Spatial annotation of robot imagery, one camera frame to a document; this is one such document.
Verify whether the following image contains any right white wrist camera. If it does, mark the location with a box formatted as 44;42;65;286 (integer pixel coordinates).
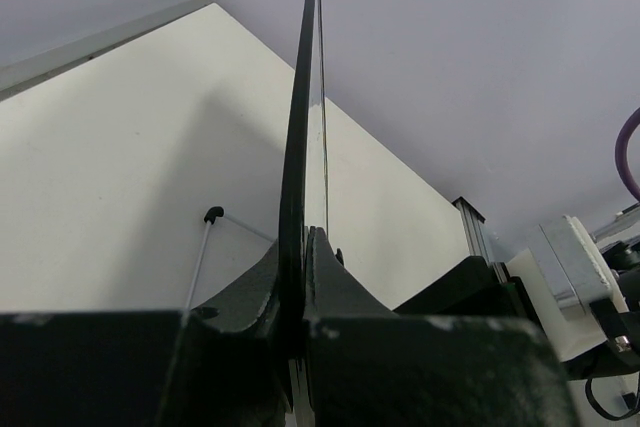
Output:
506;216;629;362

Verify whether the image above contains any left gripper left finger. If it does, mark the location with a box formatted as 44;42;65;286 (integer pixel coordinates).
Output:
1;241;295;426

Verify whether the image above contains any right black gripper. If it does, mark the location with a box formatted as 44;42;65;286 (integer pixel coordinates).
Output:
394;256;539;320

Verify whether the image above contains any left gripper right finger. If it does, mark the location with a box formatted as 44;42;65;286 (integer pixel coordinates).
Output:
304;228;580;426

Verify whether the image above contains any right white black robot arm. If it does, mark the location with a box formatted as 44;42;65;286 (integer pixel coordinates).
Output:
396;216;639;422

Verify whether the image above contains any white whiteboard black frame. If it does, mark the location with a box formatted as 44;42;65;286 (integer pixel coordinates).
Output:
278;0;328;426

